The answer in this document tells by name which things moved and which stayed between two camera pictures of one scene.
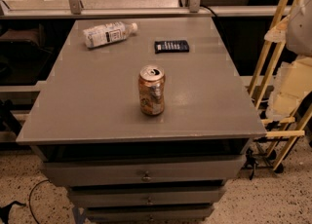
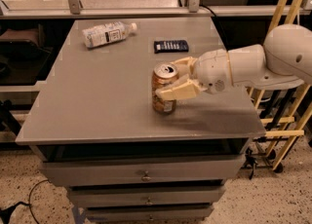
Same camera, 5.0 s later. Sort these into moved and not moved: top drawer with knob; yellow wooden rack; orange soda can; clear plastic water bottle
Moved: orange soda can
Not moved: clear plastic water bottle; yellow wooden rack; top drawer with knob
